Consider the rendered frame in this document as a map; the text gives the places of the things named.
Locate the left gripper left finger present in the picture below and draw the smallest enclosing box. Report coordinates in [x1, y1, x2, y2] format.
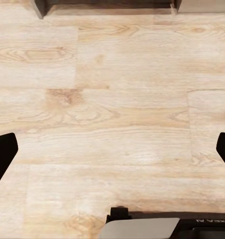
[0, 132, 18, 180]

